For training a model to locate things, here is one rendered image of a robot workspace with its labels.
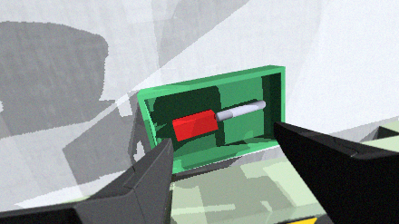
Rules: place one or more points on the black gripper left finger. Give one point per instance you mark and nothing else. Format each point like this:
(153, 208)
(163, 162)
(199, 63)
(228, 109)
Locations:
(138, 196)

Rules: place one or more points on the green tray floor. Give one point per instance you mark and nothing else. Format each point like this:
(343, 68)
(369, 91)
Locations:
(218, 98)

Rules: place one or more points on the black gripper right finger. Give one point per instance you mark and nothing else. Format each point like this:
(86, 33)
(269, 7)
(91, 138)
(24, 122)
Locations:
(353, 182)

